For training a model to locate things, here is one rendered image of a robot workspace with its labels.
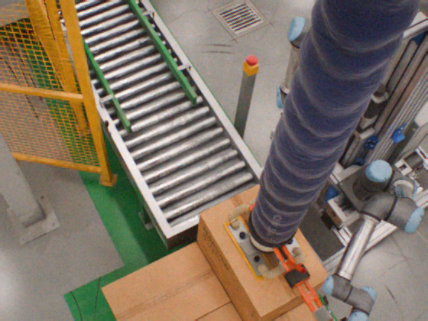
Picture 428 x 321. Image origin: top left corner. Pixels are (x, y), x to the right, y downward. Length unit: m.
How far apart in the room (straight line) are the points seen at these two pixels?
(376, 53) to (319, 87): 0.20
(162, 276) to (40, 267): 1.01
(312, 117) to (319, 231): 2.12
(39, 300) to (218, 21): 2.70
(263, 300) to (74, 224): 1.65
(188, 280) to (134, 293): 0.30
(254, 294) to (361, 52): 1.58
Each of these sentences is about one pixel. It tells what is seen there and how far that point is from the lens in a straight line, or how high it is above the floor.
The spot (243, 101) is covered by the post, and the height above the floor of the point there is 0.67.
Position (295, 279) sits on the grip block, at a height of 1.09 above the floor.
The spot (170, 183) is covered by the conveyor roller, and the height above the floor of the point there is 0.55.
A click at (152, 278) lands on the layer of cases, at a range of 3.01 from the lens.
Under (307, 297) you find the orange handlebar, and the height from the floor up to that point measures 1.09.
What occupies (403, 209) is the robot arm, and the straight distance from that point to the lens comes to 2.24.
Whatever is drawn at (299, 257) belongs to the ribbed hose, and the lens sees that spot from 2.59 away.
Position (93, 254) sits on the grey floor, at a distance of 3.67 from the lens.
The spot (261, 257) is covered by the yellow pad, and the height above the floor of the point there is 0.97.
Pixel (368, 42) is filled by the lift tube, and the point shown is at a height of 2.57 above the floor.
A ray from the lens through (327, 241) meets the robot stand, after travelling 3.56.
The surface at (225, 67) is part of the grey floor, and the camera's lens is 4.39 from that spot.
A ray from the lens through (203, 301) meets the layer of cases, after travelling 2.98.
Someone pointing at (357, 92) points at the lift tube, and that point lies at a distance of 1.40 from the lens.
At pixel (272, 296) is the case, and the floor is 0.95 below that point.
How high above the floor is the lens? 3.44
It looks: 61 degrees down
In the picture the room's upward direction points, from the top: 8 degrees clockwise
